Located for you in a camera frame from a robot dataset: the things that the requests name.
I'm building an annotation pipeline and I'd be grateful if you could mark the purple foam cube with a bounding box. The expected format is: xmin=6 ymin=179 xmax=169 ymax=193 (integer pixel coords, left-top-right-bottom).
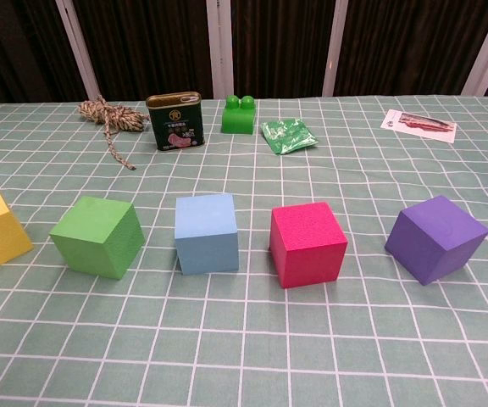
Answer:
xmin=384 ymin=194 xmax=488 ymax=286

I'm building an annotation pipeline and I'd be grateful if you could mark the green toy building brick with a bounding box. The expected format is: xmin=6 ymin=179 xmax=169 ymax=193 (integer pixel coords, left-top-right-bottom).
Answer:
xmin=220 ymin=94 xmax=257 ymax=136

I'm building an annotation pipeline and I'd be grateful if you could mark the green checked tablecloth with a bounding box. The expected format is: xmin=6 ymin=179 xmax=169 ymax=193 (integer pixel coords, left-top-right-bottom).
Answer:
xmin=0 ymin=95 xmax=488 ymax=407

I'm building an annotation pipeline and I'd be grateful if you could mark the white picture card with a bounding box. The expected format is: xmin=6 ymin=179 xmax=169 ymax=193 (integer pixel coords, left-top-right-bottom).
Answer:
xmin=380 ymin=109 xmax=458 ymax=144

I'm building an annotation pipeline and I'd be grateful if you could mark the dark green luncheon meat can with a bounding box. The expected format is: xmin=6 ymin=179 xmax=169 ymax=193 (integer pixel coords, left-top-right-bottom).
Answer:
xmin=145 ymin=91 xmax=206 ymax=152

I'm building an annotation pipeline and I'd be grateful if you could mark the pink foam cube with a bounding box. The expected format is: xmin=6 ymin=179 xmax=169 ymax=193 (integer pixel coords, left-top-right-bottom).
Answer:
xmin=268 ymin=202 xmax=349 ymax=290

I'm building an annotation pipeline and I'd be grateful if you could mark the green foil packet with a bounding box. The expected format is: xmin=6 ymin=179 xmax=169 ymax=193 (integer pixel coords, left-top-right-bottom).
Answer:
xmin=260 ymin=118 xmax=318 ymax=156

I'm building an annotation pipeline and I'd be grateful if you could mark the braided rope bundle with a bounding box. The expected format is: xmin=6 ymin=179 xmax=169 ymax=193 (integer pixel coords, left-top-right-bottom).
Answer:
xmin=77 ymin=95 xmax=151 ymax=171

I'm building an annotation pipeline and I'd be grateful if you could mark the green foam cube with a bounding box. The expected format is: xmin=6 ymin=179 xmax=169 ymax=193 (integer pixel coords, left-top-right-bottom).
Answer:
xmin=48 ymin=195 xmax=147 ymax=282

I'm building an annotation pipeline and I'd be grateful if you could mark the light blue foam cube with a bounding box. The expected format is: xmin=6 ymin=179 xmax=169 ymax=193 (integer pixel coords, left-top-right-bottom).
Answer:
xmin=174 ymin=193 xmax=240 ymax=276

